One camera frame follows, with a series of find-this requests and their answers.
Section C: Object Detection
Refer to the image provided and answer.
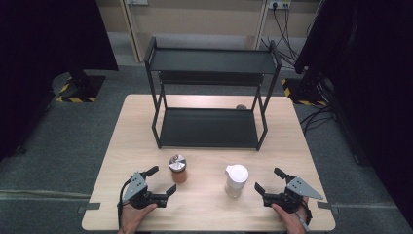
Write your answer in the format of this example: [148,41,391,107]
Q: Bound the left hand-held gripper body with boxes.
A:
[121,171,169,210]

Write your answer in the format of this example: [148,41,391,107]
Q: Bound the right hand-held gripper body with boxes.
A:
[262,175,325,215]

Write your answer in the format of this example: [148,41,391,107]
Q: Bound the orange spice jar silver lid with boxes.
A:
[168,153,189,184]

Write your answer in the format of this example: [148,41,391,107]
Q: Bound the clear jar white lid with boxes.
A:
[224,163,250,199]

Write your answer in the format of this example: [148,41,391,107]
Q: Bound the black metal two-tier shelf rack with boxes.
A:
[143,35,283,152]

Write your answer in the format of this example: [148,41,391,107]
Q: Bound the person's left hand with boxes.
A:
[118,203,159,234]

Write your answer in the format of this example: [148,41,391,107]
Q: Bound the person's right hand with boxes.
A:
[270,196,312,234]

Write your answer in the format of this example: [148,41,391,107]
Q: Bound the grey tape piece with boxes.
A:
[317,201,341,215]
[76,202,102,215]

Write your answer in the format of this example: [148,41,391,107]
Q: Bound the black stand base striped tape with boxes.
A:
[51,68,107,104]
[280,67,335,107]

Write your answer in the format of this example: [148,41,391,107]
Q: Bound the black curtain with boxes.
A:
[0,0,120,162]
[293,0,413,225]

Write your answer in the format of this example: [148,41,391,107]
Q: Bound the left hand-held gripper cable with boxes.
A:
[116,178,131,230]

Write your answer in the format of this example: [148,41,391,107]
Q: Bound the hand-held gripper cable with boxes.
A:
[116,178,131,230]
[293,197,314,232]

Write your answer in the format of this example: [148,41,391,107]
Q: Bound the right hand-held gripper cable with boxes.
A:
[293,197,314,232]

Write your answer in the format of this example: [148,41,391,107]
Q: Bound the black floor cables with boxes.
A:
[299,102,336,136]

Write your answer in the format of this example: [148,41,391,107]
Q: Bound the black power cables bundle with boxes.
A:
[260,5,305,70]

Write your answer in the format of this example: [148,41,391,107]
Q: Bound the beige wooden partition frame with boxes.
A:
[95,0,320,63]

